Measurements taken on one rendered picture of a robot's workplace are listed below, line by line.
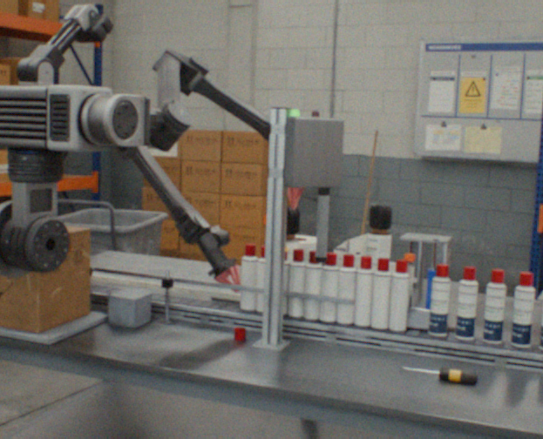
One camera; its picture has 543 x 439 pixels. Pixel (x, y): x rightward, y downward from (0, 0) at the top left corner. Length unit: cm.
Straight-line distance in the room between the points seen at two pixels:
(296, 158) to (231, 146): 374
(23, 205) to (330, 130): 83
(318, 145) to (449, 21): 470
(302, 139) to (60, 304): 85
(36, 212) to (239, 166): 386
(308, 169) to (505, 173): 454
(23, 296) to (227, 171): 374
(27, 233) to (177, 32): 614
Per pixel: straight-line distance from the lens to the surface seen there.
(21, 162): 185
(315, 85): 698
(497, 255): 649
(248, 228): 565
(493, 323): 205
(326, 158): 201
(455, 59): 642
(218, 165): 572
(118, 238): 452
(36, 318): 211
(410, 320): 214
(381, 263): 207
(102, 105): 169
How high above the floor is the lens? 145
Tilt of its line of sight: 7 degrees down
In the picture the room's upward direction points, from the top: 2 degrees clockwise
